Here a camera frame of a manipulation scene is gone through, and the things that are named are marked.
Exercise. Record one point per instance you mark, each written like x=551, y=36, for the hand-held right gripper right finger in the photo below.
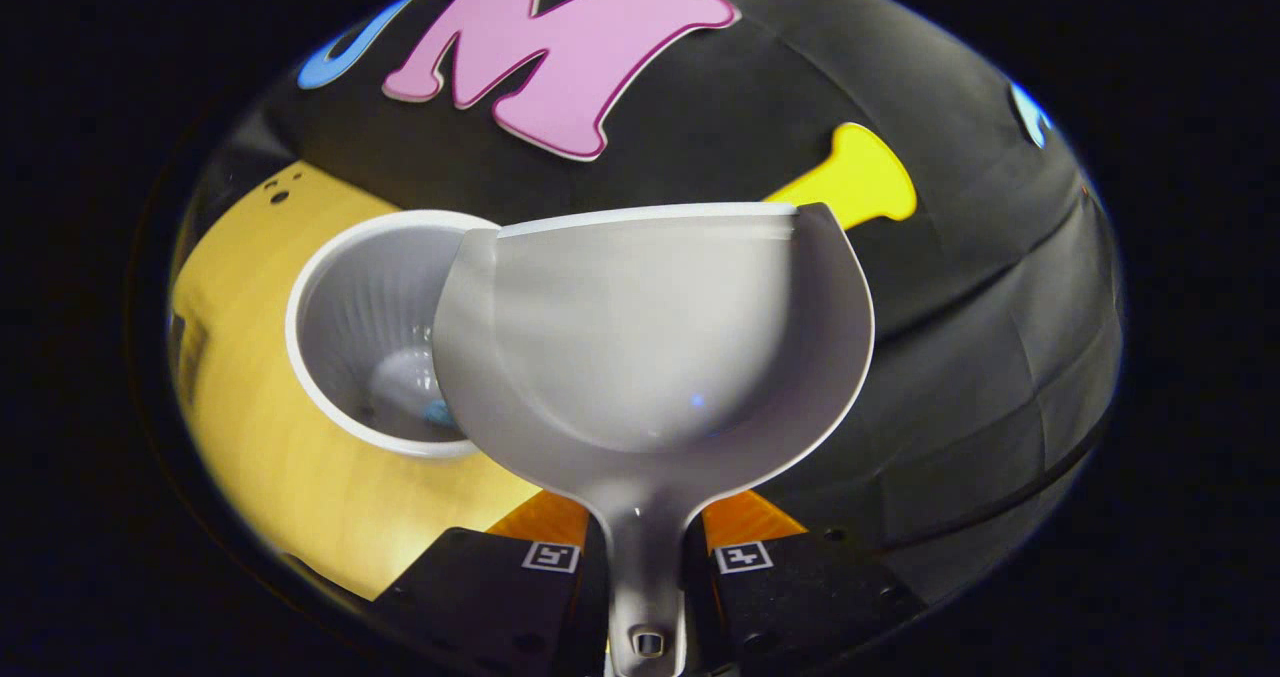
x=790, y=597

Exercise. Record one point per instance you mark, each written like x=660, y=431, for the black backdrop cloth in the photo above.
x=950, y=307

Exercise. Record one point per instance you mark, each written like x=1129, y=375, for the grey plastic dustpan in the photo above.
x=650, y=337

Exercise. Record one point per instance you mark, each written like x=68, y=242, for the dark blue paper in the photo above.
x=438, y=414

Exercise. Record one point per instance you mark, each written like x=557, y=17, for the white ribbed garbage bin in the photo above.
x=360, y=317

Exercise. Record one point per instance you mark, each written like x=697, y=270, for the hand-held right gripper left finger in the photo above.
x=480, y=597

